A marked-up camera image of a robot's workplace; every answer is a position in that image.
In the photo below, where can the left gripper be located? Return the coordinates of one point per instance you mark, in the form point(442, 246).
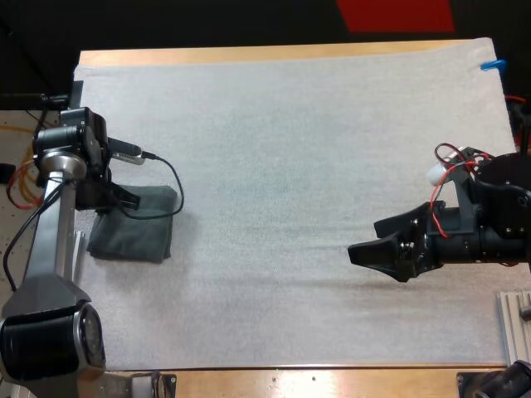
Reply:
point(91, 195)

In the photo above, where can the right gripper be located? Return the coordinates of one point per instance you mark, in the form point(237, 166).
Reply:
point(452, 244)

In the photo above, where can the stack of grey-green towels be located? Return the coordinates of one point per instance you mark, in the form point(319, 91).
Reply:
point(132, 242)

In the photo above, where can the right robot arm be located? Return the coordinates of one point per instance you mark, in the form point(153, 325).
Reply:
point(506, 199)

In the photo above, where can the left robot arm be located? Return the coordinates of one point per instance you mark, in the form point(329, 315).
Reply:
point(50, 232)

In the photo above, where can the dark clamp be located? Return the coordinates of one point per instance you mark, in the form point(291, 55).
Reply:
point(74, 94)

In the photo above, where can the blue clip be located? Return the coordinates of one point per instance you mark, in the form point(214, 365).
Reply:
point(493, 65)

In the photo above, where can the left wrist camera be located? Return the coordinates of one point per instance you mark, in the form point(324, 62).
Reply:
point(126, 154)

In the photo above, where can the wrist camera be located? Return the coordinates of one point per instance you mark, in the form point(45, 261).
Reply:
point(437, 176)
point(126, 154)

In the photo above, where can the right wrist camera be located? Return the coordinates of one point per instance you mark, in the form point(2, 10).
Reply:
point(437, 176)

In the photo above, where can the ribbed aluminium rail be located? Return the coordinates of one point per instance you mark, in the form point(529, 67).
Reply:
point(514, 327)

